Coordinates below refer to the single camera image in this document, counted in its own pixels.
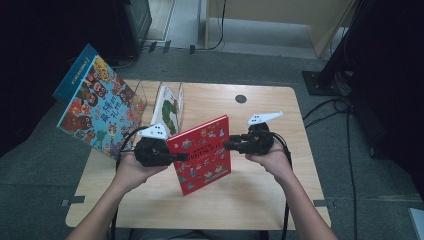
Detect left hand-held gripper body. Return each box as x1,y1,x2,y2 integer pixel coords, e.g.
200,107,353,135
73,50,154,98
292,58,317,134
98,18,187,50
133,123,173,168

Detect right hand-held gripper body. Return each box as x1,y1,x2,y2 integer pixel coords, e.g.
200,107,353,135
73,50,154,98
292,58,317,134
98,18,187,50
244,111,284,155

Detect red picture book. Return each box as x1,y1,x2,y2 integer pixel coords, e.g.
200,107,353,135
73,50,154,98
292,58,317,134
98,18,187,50
166,114,233,197

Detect white caterpillar picture book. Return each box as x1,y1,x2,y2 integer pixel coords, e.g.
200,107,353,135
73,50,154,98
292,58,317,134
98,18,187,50
150,84,184,136

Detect clear acrylic book rack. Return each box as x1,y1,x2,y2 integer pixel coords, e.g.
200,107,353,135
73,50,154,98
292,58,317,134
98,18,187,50
128,79,185,138

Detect colourful animals picture book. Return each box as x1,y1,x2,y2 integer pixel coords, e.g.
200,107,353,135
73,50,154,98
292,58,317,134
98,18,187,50
56,54,148,160

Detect blue monster picture book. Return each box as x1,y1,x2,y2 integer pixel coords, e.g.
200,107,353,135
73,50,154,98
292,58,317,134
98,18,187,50
52,43,100,104

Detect person's left hand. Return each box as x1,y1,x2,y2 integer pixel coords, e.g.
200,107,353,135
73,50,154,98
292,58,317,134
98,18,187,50
114,153,169,194

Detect person's right hand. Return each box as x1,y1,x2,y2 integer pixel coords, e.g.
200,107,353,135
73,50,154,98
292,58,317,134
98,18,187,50
244,141,294,184

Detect grey tape strip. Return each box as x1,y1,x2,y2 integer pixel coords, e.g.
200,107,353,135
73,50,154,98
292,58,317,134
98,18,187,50
60,195,87,207
313,199,336,209

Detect black stand pole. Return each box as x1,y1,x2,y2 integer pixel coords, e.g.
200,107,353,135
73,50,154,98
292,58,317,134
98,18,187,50
316,0,368,88

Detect black cabinet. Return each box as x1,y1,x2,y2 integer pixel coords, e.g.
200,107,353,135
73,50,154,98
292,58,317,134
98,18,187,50
113,0,153,58

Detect white box corner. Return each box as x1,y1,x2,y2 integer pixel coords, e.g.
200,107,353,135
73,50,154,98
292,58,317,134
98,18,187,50
408,208,424,240

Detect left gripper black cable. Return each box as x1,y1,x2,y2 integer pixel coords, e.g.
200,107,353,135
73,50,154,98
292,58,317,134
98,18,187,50
111,125,149,240

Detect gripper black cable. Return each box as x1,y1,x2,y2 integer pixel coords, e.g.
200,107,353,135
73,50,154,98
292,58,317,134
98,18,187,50
111,125,149,240
269,132,294,240

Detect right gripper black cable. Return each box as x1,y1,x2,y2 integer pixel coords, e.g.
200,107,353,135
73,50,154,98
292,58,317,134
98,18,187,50
269,132,294,240

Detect black stand base plate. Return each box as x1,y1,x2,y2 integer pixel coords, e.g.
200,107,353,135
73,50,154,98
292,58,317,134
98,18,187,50
302,70,348,97

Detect black floor cables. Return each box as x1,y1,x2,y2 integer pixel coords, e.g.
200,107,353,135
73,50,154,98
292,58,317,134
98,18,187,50
301,94,359,240

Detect black hanging cable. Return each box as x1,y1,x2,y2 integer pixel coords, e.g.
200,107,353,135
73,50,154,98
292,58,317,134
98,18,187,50
194,0,228,52

